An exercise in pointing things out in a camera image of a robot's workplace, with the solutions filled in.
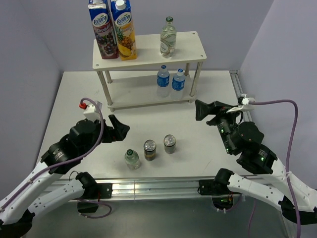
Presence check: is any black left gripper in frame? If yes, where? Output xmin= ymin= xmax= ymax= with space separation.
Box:
xmin=81 ymin=113 xmax=130 ymax=156

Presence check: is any dark can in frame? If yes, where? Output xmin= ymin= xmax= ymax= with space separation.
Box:
xmin=143 ymin=139 xmax=157 ymax=161
xmin=163 ymin=134 xmax=176 ymax=154

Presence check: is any chang soda bottle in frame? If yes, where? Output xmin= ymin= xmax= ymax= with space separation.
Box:
xmin=124 ymin=149 xmax=141 ymax=170
xmin=160 ymin=16 xmax=177 ymax=58

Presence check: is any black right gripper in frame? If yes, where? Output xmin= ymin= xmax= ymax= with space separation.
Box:
xmin=193 ymin=99 xmax=242 ymax=153

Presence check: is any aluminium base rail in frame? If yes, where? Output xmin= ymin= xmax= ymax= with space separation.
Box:
xmin=44 ymin=175 xmax=284 ymax=201

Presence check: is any pineapple juice carton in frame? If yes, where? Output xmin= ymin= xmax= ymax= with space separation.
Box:
xmin=110 ymin=0 xmax=137 ymax=60

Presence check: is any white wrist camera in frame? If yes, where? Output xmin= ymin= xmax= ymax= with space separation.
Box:
xmin=226 ymin=94 xmax=256 ymax=114
xmin=79 ymin=99 xmax=103 ymax=121

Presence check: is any beige two-tier shelf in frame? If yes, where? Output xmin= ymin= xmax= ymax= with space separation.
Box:
xmin=92 ymin=31 xmax=207 ymax=112

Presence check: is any Pocari Sweat bottle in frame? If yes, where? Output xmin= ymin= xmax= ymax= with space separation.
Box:
xmin=171 ymin=69 xmax=186 ymax=101
xmin=157 ymin=65 xmax=170 ymax=98

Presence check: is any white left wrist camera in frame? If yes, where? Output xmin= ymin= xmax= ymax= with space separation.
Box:
xmin=79 ymin=99 xmax=103 ymax=121

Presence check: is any grape juice carton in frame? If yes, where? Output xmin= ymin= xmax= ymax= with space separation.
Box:
xmin=88 ymin=0 xmax=119 ymax=59

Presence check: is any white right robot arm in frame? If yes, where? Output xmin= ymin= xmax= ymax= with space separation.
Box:
xmin=195 ymin=99 xmax=317 ymax=225

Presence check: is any dark can left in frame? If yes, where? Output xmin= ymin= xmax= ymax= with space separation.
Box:
xmin=143 ymin=139 xmax=157 ymax=161

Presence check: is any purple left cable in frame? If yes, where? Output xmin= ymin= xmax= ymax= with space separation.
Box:
xmin=0 ymin=98 xmax=112 ymax=219

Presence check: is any dark can right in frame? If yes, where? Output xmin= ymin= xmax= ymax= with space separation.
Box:
xmin=163 ymin=134 xmax=176 ymax=154

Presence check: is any Chang soda bottle front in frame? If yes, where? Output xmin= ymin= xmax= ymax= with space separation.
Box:
xmin=124 ymin=149 xmax=141 ymax=170

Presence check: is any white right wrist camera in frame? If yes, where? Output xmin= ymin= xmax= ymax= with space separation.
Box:
xmin=226 ymin=94 xmax=256 ymax=114

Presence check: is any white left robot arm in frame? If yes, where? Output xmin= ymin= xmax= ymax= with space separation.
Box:
xmin=0 ymin=115 xmax=130 ymax=238

